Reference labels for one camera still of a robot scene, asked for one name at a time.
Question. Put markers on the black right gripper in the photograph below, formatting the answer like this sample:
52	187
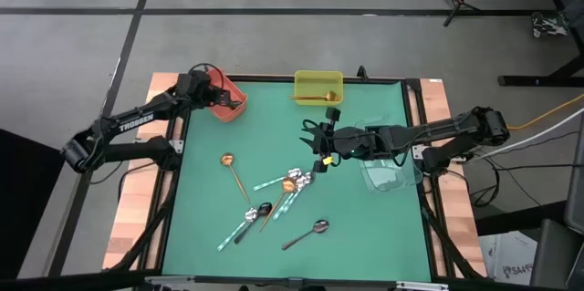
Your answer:
342	140

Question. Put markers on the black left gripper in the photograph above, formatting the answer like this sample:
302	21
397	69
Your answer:
198	86

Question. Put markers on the dark steel spoons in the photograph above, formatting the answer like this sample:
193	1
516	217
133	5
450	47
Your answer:
264	209

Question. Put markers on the large steel spoon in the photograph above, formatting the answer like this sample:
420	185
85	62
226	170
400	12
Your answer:
320	226

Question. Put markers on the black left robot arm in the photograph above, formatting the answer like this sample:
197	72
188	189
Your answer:
137	120

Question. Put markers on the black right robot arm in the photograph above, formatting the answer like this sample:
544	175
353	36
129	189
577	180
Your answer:
433	129

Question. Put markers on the orange plastic bin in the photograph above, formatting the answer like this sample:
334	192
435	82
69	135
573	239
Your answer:
230	113

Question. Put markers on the yellow plastic bin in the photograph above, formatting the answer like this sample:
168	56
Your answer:
315	86

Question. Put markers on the black table clamp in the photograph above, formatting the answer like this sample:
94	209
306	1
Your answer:
361	72

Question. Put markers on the clear plastic bin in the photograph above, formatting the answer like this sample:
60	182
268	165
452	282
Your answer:
388	177

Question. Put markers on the green table mat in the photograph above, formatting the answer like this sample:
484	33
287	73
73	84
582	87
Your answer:
365	236

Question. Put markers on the white cardboard box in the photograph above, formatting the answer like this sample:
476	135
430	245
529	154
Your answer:
511	259

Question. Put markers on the person's foot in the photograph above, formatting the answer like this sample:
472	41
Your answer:
547	25

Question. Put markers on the black aluminium crossbeam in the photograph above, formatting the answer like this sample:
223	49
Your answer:
45	284

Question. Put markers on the dark grey chair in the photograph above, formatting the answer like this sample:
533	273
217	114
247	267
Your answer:
554	254

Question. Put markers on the black aluminium table frame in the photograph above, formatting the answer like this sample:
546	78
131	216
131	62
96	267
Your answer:
264	78

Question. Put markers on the black desk frame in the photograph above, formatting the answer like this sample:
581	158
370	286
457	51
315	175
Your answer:
538	80

